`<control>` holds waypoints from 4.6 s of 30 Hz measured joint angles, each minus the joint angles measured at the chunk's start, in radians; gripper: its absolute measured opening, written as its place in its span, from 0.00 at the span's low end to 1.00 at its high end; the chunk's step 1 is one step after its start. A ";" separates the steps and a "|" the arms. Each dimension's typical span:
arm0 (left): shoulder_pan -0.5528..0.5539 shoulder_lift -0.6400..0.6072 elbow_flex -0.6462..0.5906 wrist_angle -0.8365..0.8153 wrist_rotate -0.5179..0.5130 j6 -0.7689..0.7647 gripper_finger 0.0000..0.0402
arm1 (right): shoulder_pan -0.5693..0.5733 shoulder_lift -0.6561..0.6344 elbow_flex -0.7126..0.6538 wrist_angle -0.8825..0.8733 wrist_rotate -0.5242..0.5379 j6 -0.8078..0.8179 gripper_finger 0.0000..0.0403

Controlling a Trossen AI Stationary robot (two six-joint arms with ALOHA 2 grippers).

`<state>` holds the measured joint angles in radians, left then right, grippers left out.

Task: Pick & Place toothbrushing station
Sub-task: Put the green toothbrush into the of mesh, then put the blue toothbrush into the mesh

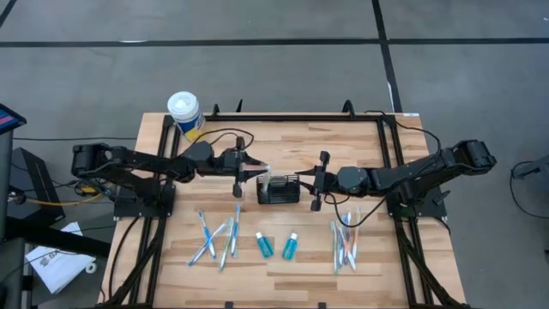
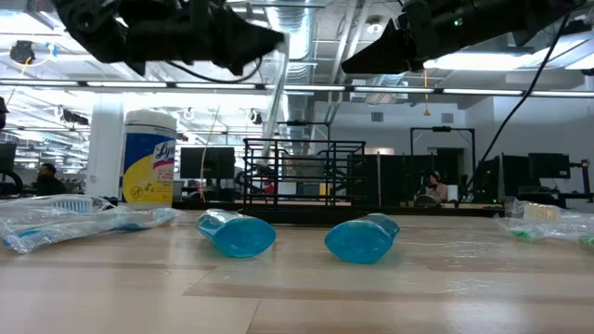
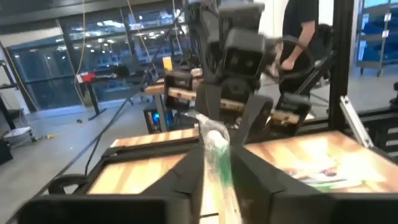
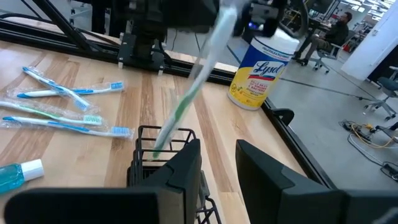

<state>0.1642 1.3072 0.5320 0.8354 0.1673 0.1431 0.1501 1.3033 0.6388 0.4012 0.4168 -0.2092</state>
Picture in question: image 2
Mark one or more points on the person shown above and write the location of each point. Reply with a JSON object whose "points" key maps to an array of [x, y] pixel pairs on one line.
{"points": [[437, 190], [48, 185]]}

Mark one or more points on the white building column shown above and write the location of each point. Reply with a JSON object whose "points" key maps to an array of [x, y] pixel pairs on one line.
{"points": [[104, 148]]}

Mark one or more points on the Lysol wipes canister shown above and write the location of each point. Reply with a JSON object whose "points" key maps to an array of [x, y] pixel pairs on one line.
{"points": [[148, 176]]}

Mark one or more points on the bagged blue white toothbrush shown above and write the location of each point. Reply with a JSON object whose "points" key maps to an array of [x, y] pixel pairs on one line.
{"points": [[125, 227], [79, 205]]}

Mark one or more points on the long ceiling light strip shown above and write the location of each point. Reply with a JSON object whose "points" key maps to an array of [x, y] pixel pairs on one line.
{"points": [[125, 84]]}

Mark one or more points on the blue mouthwash bottle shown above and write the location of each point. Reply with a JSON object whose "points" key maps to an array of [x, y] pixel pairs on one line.
{"points": [[236, 236], [362, 241]]}

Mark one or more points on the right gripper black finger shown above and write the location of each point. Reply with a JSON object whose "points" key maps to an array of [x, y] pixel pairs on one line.
{"points": [[390, 44], [394, 65]]}

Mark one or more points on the black computer monitor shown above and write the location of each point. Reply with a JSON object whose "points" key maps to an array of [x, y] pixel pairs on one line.
{"points": [[550, 165], [209, 162]]}

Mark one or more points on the black table frame rail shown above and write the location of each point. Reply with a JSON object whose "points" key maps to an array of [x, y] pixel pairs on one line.
{"points": [[441, 212]]}

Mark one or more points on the white cup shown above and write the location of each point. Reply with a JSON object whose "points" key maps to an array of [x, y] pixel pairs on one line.
{"points": [[453, 192]]}

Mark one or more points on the black metal frame stand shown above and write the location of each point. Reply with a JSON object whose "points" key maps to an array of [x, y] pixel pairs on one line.
{"points": [[441, 129]]}

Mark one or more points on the silver ventilation duct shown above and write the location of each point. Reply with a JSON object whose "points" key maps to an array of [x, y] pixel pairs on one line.
{"points": [[292, 28]]}

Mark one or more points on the black ceiling device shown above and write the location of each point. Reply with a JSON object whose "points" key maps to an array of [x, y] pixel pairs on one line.
{"points": [[21, 52]]}

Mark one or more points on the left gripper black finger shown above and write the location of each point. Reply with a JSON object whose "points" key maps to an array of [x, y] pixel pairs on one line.
{"points": [[250, 37], [239, 62]]}

